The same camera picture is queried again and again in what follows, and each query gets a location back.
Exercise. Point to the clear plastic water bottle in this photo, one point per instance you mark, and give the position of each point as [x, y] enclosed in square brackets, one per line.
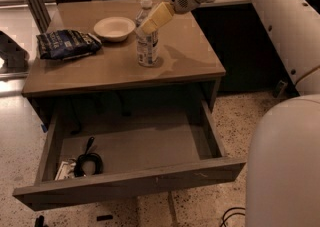
[146, 46]

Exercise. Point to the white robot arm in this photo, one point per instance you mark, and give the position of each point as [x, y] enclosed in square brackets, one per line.
[283, 167]

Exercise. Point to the open grey top drawer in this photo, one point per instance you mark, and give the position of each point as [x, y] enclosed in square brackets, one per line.
[155, 149]

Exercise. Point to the white box in drawer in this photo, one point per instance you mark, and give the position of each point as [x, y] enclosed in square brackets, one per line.
[66, 170]

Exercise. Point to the white ceramic bowl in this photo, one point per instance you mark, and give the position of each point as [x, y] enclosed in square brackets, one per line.
[114, 29]

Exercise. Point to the blue snack bag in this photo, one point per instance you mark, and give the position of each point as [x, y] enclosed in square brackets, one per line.
[66, 44]

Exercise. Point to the person's dark legs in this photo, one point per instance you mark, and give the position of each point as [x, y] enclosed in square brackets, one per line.
[13, 55]

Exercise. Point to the small black floor object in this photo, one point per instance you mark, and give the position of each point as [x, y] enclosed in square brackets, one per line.
[104, 217]

